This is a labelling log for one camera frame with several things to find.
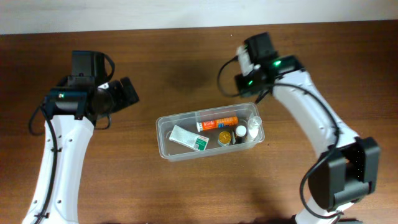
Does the gold lid balm jar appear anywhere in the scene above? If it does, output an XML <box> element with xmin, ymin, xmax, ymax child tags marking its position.
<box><xmin>218</xmin><ymin>131</ymin><xmax>232</xmax><ymax>147</ymax></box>

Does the white squeeze tube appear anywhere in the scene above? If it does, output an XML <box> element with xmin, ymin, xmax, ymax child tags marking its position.
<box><xmin>245</xmin><ymin>116</ymin><xmax>262</xmax><ymax>142</ymax></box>

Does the black white-capped bottle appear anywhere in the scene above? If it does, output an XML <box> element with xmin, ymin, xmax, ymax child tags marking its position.
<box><xmin>233</xmin><ymin>125</ymin><xmax>247</xmax><ymax>144</ymax></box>

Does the clear plastic container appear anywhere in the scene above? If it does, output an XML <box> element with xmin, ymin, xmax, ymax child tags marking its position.
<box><xmin>156</xmin><ymin>103</ymin><xmax>265</xmax><ymax>162</ymax></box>

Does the orange white-capped tube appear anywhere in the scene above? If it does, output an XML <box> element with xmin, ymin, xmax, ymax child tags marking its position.
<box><xmin>197</xmin><ymin>116</ymin><xmax>239</xmax><ymax>132</ymax></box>

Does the white green medicine box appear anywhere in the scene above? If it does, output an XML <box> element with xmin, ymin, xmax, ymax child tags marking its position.
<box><xmin>169</xmin><ymin>125</ymin><xmax>210</xmax><ymax>151</ymax></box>

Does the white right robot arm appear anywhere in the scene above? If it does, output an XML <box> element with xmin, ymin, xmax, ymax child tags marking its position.
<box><xmin>235</xmin><ymin>54</ymin><xmax>381</xmax><ymax>223</ymax></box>

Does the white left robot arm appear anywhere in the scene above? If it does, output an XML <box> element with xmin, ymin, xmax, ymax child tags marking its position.
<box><xmin>23</xmin><ymin>77</ymin><xmax>139</xmax><ymax>223</ymax></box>

